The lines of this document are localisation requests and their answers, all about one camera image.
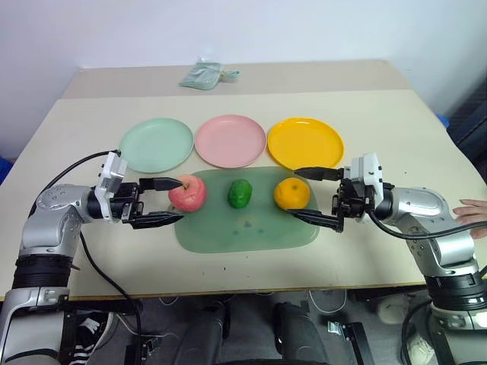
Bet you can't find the small pale green item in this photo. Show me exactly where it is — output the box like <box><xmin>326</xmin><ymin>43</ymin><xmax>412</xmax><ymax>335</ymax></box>
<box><xmin>218</xmin><ymin>68</ymin><xmax>241</xmax><ymax>84</ymax></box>

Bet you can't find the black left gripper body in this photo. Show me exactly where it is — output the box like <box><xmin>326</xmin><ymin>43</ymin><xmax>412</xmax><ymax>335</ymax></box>
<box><xmin>110</xmin><ymin>182</ymin><xmax>148</xmax><ymax>226</ymax></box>

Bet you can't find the person's bare hand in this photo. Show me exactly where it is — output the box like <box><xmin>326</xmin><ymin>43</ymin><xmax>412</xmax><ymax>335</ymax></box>
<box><xmin>452</xmin><ymin>198</ymin><xmax>487</xmax><ymax>241</ymax></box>

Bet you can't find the dark rounded shape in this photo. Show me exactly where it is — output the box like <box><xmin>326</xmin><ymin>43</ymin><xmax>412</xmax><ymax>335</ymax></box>
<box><xmin>273</xmin><ymin>301</ymin><xmax>330</xmax><ymax>365</ymax></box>

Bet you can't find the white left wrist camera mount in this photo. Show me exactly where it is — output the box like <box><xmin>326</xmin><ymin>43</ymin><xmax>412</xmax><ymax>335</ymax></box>
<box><xmin>94</xmin><ymin>151</ymin><xmax>129</xmax><ymax>199</ymax></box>

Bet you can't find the green cutting mat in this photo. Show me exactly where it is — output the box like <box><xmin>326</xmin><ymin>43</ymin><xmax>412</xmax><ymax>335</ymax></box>
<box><xmin>172</xmin><ymin>166</ymin><xmax>322</xmax><ymax>254</ymax></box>

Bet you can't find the black bag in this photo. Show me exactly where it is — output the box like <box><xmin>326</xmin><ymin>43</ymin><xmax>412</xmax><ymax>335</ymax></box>
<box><xmin>444</xmin><ymin>74</ymin><xmax>487</xmax><ymax>169</ymax></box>

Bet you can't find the black metal bracket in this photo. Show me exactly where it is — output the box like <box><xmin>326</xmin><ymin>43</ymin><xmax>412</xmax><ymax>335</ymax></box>
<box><xmin>326</xmin><ymin>320</ymin><xmax>372</xmax><ymax>365</ymax></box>

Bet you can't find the orange fruit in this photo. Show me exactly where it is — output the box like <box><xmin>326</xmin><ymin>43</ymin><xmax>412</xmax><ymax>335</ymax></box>
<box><xmin>273</xmin><ymin>176</ymin><xmax>312</xmax><ymax>211</ymax></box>

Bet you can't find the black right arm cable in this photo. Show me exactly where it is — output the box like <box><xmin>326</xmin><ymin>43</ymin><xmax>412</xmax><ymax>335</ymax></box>
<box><xmin>364</xmin><ymin>208</ymin><xmax>487</xmax><ymax>242</ymax></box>

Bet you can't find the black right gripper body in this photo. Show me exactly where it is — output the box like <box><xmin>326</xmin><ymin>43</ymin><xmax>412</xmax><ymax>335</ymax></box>
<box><xmin>331</xmin><ymin>176</ymin><xmax>376</xmax><ymax>224</ymax></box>

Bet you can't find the green pepper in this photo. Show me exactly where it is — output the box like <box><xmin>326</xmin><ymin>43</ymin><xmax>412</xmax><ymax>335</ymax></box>
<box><xmin>227</xmin><ymin>179</ymin><xmax>254</xmax><ymax>209</ymax></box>

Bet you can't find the black white striped shoe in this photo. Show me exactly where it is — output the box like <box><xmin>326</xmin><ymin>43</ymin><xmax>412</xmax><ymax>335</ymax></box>
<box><xmin>69</xmin><ymin>309</ymin><xmax>116</xmax><ymax>365</ymax></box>

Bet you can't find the yellow plate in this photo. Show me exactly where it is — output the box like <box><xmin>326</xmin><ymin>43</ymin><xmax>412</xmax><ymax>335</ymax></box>
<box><xmin>266</xmin><ymin>117</ymin><xmax>346</xmax><ymax>172</ymax></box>

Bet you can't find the black metal table frame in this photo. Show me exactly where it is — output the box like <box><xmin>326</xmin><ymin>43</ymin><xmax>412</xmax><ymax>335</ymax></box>
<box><xmin>59</xmin><ymin>292</ymin><xmax>145</xmax><ymax>365</ymax></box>

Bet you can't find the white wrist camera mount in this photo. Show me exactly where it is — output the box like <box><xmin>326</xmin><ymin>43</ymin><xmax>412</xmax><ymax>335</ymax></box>
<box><xmin>94</xmin><ymin>151</ymin><xmax>129</xmax><ymax>199</ymax></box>
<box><xmin>349</xmin><ymin>152</ymin><xmax>386</xmax><ymax>199</ymax></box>

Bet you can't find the mint green plate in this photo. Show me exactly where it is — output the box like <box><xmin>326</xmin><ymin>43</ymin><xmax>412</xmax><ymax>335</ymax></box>
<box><xmin>119</xmin><ymin>117</ymin><xmax>196</xmax><ymax>173</ymax></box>

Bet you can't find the pale green plastic packet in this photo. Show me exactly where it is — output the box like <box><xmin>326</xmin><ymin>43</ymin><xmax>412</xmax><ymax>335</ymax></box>
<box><xmin>178</xmin><ymin>59</ymin><xmax>224</xmax><ymax>92</ymax></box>

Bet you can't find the pink plate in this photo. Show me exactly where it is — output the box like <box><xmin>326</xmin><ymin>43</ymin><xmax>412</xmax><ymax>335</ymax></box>
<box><xmin>194</xmin><ymin>114</ymin><xmax>267</xmax><ymax>169</ymax></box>

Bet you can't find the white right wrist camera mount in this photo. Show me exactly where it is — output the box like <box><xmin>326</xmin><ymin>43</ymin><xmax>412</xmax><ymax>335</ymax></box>
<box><xmin>349</xmin><ymin>152</ymin><xmax>386</xmax><ymax>199</ymax></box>

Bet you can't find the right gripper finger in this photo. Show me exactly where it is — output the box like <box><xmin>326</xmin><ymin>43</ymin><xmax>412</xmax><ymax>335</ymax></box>
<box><xmin>294</xmin><ymin>166</ymin><xmax>344</xmax><ymax>182</ymax></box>
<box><xmin>288</xmin><ymin>208</ymin><xmax>346</xmax><ymax>233</ymax></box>

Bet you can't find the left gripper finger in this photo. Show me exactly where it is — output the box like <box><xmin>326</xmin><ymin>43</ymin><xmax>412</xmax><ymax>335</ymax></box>
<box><xmin>138</xmin><ymin>176</ymin><xmax>185</xmax><ymax>193</ymax></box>
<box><xmin>129</xmin><ymin>211</ymin><xmax>186</xmax><ymax>230</ymax></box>

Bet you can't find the red apple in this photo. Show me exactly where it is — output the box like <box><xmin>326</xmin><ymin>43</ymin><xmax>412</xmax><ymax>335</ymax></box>
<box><xmin>167</xmin><ymin>174</ymin><xmax>208</xmax><ymax>213</ymax></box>

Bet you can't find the black looped cable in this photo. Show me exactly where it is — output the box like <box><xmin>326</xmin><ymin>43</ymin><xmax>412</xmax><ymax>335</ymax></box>
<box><xmin>400</xmin><ymin>299</ymin><xmax>435</xmax><ymax>365</ymax></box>

